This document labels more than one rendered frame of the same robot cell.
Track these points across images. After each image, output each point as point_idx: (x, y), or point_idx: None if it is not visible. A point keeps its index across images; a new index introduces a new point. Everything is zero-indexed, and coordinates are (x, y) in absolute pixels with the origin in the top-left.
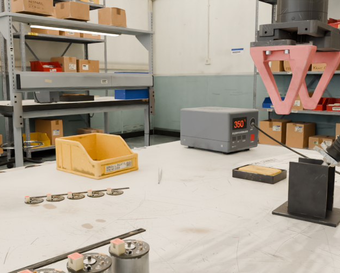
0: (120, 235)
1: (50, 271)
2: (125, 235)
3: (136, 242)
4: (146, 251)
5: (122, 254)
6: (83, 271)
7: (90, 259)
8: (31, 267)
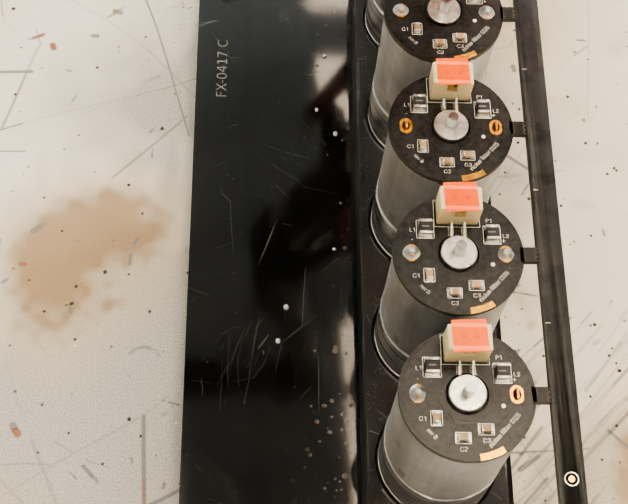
0: (571, 431)
1: (471, 151)
2: (559, 445)
3: (486, 437)
4: (403, 414)
5: (435, 347)
6: (418, 214)
7: (455, 250)
8: (534, 136)
